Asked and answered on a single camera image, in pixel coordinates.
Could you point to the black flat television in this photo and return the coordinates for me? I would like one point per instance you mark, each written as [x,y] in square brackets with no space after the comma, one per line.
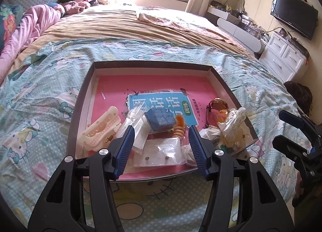
[294,15]

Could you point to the pink quilt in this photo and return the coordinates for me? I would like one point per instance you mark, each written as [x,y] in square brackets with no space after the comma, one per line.
[30,25]

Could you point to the long clear plastic bag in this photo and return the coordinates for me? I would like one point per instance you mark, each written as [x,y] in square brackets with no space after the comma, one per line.
[135,121]

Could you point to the dark cardboard tray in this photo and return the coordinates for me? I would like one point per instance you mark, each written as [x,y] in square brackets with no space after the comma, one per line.
[83,96]

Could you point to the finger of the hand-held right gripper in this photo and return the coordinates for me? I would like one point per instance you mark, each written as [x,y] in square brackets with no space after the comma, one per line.
[291,117]
[289,145]

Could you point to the long white grey cabinet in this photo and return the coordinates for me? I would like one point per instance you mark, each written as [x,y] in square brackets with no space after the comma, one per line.
[236,29]

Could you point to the dark brown fuzzy object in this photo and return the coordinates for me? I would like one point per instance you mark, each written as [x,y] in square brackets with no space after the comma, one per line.
[299,93]

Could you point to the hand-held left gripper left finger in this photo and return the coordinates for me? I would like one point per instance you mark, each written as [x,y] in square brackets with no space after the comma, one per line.
[124,146]

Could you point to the pink book with blue panel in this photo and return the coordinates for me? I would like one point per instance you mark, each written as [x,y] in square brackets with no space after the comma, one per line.
[110,88]

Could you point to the cartoon print bedsheet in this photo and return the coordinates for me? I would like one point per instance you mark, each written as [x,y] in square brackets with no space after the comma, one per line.
[37,121]

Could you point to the clear bag with earrings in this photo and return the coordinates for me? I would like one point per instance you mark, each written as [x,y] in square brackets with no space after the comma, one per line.
[156,151]

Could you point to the dark floral pillow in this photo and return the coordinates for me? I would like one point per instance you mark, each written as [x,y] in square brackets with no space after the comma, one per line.
[8,23]

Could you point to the brown blanket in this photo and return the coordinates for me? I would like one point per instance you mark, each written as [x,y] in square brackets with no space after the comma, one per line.
[113,29]

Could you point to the crumpled clear plastic bag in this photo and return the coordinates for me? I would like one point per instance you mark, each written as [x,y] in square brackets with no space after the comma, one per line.
[234,121]

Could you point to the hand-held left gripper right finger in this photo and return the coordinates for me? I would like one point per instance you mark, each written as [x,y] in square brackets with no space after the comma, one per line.
[198,146]

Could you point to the cream pink hair claw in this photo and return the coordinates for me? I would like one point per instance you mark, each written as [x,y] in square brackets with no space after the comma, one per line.
[100,126]

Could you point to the wavy frame mirror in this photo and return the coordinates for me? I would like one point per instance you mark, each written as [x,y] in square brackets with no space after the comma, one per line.
[236,0]

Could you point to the beige crumpled cloth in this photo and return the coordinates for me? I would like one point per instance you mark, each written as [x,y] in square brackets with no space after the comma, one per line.
[156,16]

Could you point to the white drawer dresser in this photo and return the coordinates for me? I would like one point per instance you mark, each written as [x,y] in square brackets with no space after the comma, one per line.
[281,54]

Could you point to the small blue box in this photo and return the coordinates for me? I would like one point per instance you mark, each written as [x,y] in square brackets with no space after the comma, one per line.
[159,118]

